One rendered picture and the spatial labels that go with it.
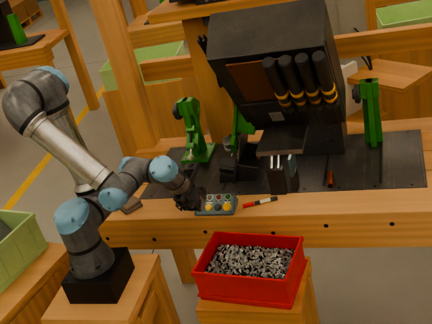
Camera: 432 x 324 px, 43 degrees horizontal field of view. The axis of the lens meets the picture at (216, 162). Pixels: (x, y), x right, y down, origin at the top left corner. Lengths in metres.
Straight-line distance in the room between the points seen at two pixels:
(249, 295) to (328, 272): 1.34
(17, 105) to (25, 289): 0.83
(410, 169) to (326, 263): 1.13
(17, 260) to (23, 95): 0.83
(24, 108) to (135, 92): 0.99
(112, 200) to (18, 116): 0.36
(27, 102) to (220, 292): 0.82
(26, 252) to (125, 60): 0.92
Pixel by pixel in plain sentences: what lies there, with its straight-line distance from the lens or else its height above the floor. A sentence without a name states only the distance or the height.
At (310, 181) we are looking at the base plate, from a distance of 2.11.
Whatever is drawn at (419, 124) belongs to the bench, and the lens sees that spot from 2.47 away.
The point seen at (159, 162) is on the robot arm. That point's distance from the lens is 1.65.
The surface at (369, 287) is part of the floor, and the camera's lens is 2.95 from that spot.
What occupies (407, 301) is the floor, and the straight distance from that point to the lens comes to 2.88.
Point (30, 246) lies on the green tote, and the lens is 2.35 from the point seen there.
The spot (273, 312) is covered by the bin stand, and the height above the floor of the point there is 0.80.
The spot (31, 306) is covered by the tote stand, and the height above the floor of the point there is 0.73.
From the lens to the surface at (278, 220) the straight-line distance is 1.97.
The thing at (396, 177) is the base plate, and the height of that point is 0.90.
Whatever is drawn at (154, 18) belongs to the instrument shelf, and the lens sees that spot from 2.27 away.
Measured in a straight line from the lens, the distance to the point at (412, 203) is 1.95.
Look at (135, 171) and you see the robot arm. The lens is 1.68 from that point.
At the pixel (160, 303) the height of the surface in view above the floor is 0.68.
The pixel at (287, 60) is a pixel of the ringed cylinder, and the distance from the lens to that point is 1.61.
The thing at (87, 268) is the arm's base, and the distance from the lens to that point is 1.85.
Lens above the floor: 2.03
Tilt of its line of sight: 29 degrees down
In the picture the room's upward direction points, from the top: 14 degrees counter-clockwise
